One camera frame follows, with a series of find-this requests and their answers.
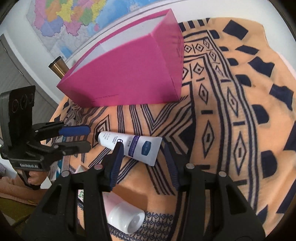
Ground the gold metal tumbler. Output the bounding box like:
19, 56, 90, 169
48, 56, 70, 79

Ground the teal and white medicine box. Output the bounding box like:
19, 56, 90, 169
50, 158, 70, 182

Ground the colourful wall map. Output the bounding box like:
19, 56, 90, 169
26, 0, 173, 61

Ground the white tube with blue label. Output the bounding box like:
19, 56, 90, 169
96, 131, 163, 167

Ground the person's left hand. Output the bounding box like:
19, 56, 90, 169
0, 173, 50, 204

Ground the pink bottle with white cap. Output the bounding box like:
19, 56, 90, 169
102, 192, 146, 234

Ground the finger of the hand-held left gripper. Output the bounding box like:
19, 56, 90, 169
36, 140, 92, 160
33, 122, 91, 141

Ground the pink cardboard box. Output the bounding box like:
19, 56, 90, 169
57, 9, 184, 108

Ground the orange patterned blanket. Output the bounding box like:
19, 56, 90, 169
50, 17, 296, 241

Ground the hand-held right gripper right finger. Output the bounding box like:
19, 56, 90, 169
163, 142, 266, 241

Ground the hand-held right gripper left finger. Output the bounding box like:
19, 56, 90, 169
22, 142, 125, 241

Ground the grey cabinet door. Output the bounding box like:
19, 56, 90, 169
0, 34, 60, 121

